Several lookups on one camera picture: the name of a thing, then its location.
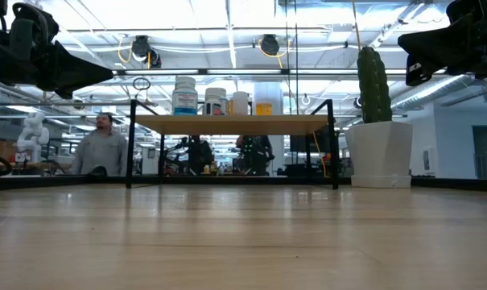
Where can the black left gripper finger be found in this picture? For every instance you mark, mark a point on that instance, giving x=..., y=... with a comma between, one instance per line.
x=70, y=72

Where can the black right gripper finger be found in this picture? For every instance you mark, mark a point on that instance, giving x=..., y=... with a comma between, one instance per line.
x=440, y=44
x=422, y=77

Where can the orange pill bottle white cap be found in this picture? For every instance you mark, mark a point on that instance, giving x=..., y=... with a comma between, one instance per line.
x=264, y=109

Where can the white frosted plastic bottle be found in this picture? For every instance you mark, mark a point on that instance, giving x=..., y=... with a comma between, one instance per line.
x=240, y=104

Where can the green cactus in white pot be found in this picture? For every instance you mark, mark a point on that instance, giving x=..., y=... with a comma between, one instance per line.
x=380, y=153

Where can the person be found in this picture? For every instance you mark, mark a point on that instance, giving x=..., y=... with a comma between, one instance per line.
x=102, y=153
x=199, y=155
x=255, y=155

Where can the black screen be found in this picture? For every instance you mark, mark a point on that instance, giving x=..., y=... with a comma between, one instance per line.
x=307, y=144

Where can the white wall dispenser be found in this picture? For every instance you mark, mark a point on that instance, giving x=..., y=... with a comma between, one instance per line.
x=429, y=161

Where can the black aluminium rig frame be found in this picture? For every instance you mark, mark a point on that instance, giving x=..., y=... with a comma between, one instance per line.
x=46, y=183

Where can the wooden shelf black metal frame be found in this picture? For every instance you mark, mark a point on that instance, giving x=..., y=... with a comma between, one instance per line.
x=235, y=124

